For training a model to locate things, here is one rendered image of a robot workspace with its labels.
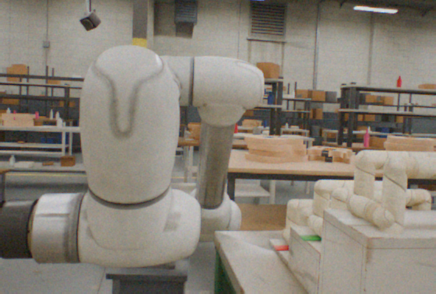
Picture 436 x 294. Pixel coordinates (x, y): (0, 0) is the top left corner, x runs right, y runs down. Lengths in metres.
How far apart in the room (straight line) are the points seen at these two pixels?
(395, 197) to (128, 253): 0.37
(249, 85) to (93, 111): 0.62
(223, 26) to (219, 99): 11.16
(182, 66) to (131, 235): 0.57
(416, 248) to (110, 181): 0.43
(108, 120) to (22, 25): 12.05
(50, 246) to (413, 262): 0.48
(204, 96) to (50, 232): 0.57
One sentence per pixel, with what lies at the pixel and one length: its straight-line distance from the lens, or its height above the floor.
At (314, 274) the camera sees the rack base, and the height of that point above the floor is 0.98.
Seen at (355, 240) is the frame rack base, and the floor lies 1.09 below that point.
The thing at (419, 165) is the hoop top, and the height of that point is 1.20.
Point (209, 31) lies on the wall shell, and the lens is 12.01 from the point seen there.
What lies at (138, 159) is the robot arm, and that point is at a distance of 0.41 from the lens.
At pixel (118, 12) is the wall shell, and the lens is 12.03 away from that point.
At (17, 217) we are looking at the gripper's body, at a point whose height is 1.12.
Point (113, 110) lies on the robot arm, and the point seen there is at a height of 1.26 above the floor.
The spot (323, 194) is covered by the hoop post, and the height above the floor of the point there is 1.10.
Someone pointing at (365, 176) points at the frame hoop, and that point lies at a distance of 0.66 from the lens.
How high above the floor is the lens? 1.27
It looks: 3 degrees down
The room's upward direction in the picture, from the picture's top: 3 degrees clockwise
